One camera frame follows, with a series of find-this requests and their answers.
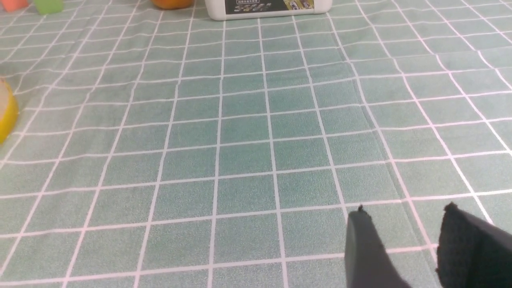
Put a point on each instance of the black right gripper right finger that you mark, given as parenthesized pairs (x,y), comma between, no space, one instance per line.
(472,253)

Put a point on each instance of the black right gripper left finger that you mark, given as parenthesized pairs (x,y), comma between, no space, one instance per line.
(366,262)

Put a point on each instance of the yellow woven bamboo steamer lid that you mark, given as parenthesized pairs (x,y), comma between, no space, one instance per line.
(9,110)

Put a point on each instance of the white box with green lid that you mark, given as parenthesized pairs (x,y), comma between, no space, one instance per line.
(223,10)

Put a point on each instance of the green checkered tablecloth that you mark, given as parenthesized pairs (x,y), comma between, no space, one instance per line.
(163,149)

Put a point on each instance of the orange toy pear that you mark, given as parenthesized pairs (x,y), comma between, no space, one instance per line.
(172,4)

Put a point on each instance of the green foam cube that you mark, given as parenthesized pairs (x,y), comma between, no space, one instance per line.
(45,7)

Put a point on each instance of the orange foam cube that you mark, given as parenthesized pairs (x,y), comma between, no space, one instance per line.
(14,5)

